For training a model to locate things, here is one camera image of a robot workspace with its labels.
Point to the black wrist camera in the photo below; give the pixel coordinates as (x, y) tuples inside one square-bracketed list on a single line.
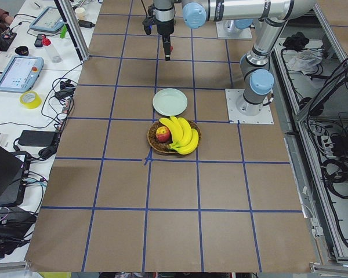
[(147, 25)]

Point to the green marker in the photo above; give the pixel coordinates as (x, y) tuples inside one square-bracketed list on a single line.
[(63, 32)]

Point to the pale green plate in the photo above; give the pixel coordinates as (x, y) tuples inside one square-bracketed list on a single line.
[(170, 102)]

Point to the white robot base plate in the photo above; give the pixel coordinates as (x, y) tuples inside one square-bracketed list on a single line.
[(261, 116)]

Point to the yellow tape roll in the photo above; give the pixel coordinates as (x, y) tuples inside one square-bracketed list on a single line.
[(30, 100)]

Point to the woven brown basket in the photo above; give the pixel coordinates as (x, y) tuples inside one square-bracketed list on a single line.
[(163, 147)]

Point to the clear bottle red cap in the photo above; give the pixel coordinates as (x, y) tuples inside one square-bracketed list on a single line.
[(51, 50)]

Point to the black laptop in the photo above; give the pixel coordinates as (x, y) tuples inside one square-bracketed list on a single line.
[(14, 167)]

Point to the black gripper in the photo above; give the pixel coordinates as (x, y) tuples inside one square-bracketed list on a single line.
[(165, 28)]

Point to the blue teach pendant far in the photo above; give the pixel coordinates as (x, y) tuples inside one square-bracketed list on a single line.
[(49, 21)]

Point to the white crumpled cloth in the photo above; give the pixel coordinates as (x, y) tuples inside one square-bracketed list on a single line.
[(306, 61)]

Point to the blue teach pendant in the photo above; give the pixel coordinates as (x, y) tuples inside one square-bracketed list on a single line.
[(20, 74), (49, 21)]

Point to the yellow banana bunch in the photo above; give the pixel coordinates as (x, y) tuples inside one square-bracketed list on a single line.
[(185, 139)]

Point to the black remote phone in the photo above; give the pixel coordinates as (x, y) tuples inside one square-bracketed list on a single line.
[(38, 42)]

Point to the white paper cup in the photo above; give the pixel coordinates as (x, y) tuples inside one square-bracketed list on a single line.
[(80, 13)]

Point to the black power adapter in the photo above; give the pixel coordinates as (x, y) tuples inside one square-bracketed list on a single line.
[(34, 138)]

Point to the red yellow apple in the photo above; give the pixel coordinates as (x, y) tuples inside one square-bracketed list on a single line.
[(163, 134)]

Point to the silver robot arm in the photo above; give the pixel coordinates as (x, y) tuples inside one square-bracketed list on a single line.
[(254, 64)]

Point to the aluminium frame post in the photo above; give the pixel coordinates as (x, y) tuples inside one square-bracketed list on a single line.
[(69, 18)]

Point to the blue teach pendant near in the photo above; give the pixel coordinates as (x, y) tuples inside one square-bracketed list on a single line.
[(20, 74)]

